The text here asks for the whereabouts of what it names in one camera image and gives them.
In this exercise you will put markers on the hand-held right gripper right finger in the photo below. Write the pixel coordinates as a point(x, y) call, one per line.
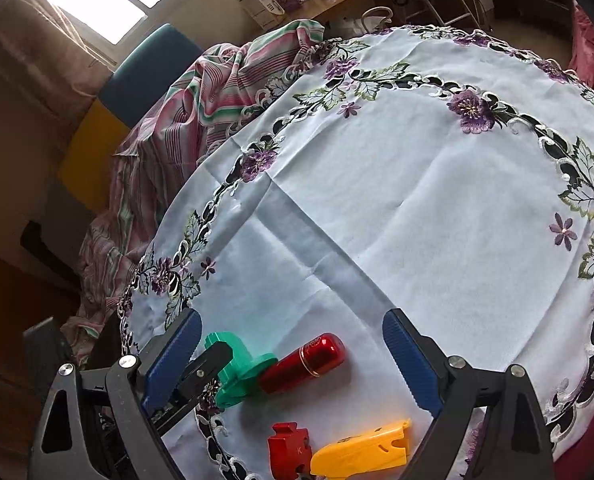
point(412, 365)

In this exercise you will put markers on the yellow plastic piece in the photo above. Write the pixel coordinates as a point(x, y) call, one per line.
point(357, 452)

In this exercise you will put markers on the red metallic cylinder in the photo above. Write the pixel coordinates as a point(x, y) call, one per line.
point(307, 360)

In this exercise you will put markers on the wooden desk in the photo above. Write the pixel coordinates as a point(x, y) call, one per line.
point(347, 0)

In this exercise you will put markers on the yellow box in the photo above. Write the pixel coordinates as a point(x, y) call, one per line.
point(92, 155)

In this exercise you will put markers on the sheer curtain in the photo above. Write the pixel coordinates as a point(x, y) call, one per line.
point(52, 50)

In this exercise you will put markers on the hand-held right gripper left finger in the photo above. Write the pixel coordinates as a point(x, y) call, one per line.
point(172, 360)

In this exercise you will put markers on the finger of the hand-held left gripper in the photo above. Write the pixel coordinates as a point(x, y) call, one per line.
point(207, 370)

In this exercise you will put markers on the red plastic block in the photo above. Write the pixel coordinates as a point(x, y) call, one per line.
point(289, 450)

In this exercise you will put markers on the white box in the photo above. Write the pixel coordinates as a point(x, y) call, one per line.
point(259, 2)

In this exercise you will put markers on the blue chair back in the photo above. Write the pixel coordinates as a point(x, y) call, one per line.
point(147, 70)

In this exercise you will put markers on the pink striped cloth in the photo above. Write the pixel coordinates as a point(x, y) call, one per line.
point(177, 125)

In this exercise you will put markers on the green plastic spool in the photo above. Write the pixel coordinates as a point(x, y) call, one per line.
point(242, 365)

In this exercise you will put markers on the white embroidered floral tablecloth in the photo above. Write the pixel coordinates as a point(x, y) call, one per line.
point(402, 185)

